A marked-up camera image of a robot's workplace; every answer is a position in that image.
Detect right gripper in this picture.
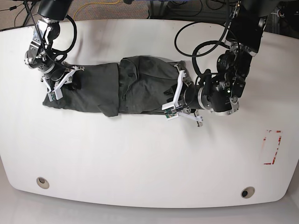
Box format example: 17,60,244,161
41,66,84,93

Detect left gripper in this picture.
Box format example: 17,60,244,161
162,62,203,127

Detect dark grey t-shirt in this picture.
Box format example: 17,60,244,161
43,56,186,117

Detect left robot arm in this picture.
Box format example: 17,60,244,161
162,0,279,126

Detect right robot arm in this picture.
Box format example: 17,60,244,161
24,0,81,91

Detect black tripod stand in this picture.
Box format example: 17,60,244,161
14,0,38,28

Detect red tape rectangle marking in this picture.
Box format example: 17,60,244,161
260,130,282,165

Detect left table grommet hole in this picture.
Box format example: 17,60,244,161
36,177,50,189

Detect table grommet hole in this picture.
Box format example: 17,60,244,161
36,177,50,189
241,187,255,199

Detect right table grommet hole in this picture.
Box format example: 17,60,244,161
241,187,255,199

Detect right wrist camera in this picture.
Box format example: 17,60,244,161
48,89,63,102

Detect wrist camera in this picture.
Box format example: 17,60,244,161
164,107,179,121
48,89,63,102

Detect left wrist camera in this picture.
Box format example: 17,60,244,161
164,107,179,121

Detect yellow cable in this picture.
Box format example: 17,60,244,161
72,0,120,21

